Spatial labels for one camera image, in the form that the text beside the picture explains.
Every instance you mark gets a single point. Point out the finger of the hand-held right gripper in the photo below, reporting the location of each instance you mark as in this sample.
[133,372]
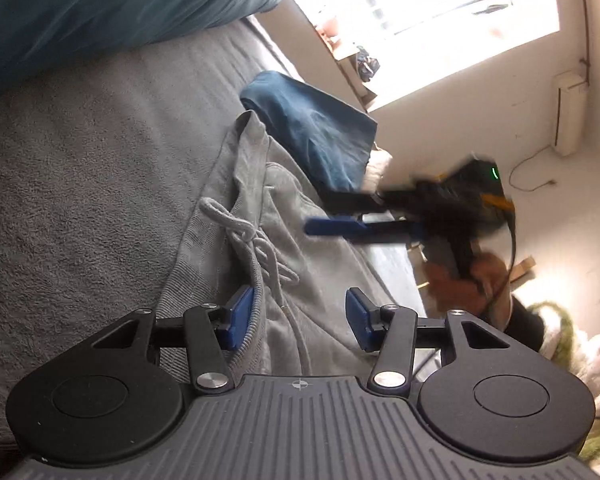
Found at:
[340,226]
[355,200]

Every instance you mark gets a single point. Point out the grey sweatshirt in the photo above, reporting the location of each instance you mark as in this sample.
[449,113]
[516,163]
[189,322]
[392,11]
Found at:
[290,200]

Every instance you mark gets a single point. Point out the grey bed blanket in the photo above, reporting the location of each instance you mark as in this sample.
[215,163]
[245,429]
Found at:
[105,170]

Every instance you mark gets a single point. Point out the window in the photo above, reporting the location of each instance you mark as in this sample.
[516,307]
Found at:
[430,10]

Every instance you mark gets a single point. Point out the person's right hand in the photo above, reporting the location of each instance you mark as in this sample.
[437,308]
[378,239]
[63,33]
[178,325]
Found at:
[445,285]

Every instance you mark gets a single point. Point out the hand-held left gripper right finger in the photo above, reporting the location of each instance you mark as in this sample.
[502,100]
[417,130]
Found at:
[356,317]

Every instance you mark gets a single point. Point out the white wall unit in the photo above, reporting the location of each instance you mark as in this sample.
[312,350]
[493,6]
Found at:
[570,115]

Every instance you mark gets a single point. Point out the green white fuzzy blanket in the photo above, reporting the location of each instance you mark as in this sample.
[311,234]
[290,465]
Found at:
[590,360]

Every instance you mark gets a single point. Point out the pink bowl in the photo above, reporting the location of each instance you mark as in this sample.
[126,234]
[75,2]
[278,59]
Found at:
[328,27]

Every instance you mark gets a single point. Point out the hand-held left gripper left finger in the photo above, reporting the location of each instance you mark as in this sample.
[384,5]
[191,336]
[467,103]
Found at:
[241,315]

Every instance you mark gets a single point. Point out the teal duvet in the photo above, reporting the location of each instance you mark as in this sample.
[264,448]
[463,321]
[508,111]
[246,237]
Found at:
[105,5]

